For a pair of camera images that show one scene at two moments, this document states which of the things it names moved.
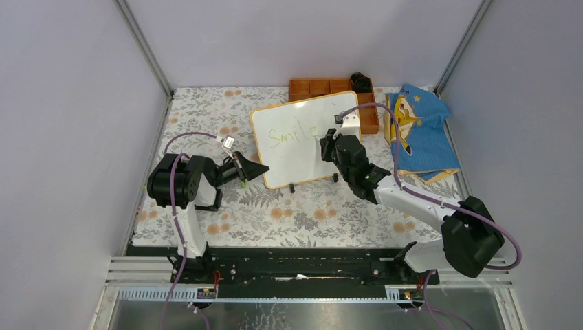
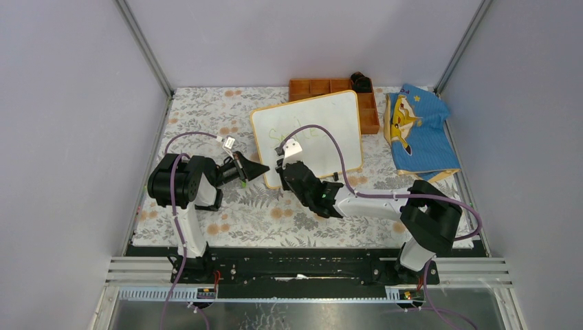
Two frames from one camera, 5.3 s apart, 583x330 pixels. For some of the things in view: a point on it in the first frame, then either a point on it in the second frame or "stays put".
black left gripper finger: (251, 170) stays put
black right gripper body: (330, 153) to (305, 200)
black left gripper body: (236, 170) stays put
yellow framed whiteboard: (288, 136) stays put
